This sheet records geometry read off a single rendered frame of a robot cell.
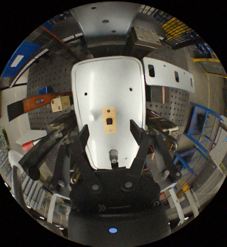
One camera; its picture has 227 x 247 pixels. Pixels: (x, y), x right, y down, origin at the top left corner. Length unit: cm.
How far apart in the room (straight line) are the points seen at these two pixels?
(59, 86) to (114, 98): 48
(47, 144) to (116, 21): 32
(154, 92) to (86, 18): 30
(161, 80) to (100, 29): 24
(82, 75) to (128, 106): 16
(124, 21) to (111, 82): 19
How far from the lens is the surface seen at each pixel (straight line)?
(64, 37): 35
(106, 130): 27
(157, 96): 32
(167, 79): 32
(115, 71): 25
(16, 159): 83
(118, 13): 21
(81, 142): 15
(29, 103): 19
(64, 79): 64
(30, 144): 27
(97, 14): 21
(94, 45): 30
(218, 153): 814
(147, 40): 27
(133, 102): 26
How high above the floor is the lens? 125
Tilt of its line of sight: 68 degrees down
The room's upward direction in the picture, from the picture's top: 171 degrees clockwise
